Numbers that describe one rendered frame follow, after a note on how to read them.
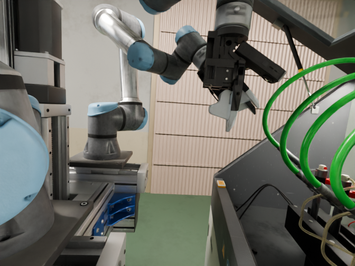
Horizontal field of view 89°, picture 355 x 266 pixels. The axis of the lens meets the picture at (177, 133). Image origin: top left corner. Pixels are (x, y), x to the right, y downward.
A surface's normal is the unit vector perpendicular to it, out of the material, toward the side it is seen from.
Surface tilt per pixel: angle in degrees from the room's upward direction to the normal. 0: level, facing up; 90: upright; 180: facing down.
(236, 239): 0
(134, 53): 90
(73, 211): 0
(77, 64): 90
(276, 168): 90
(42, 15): 90
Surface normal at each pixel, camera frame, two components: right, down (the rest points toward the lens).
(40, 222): 0.96, -0.22
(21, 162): 0.62, 0.27
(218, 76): -0.10, 0.12
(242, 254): 0.07, -0.99
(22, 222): 0.91, -0.19
